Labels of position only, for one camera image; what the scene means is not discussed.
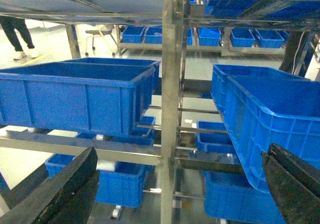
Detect person legs dark trousers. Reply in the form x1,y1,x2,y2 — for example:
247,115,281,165
0,16,40,61

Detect blue bin shelf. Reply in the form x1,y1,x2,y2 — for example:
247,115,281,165
62,57,161,93
210,64,308,114
0,62,155,136
223,76,320,193

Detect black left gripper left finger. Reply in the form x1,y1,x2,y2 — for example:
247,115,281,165
0,147,100,223

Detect blue bin right shelf rear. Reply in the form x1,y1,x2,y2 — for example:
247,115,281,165
210,64,308,114

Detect blue bin lower left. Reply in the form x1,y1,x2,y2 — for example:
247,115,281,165
44,153,148,208

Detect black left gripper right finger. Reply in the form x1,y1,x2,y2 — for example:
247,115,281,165
261,143,320,223

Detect blue bin left shelf front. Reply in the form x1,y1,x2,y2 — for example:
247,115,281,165
0,62,155,136

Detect blue bin lower right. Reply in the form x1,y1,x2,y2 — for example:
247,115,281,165
204,172,285,223

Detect blue bin right shelf front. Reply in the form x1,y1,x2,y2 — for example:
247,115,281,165
223,76,320,193

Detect blue bin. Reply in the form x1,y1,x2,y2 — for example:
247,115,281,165
204,172,285,223
44,153,148,208

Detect steel shelf frame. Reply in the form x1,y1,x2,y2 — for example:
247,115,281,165
0,0,320,223

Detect blue bin left shelf rear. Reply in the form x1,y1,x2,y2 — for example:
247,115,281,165
62,57,161,93

